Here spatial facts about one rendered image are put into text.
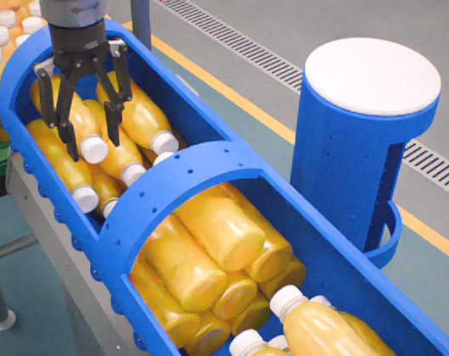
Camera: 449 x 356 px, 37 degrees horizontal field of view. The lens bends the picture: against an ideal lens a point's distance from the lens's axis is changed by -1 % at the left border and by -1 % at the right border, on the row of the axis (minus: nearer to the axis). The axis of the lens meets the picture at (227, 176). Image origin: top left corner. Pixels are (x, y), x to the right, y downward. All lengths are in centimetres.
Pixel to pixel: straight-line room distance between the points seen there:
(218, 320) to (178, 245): 13
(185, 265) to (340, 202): 67
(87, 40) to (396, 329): 54
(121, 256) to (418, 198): 198
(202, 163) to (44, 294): 154
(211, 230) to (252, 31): 283
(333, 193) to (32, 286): 124
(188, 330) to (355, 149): 61
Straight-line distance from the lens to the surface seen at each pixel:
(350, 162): 137
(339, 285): 94
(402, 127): 134
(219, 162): 84
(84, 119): 107
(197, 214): 85
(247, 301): 92
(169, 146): 106
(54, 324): 224
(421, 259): 248
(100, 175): 113
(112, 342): 111
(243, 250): 84
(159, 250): 86
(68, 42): 91
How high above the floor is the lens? 178
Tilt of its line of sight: 42 degrees down
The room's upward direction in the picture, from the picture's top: 2 degrees clockwise
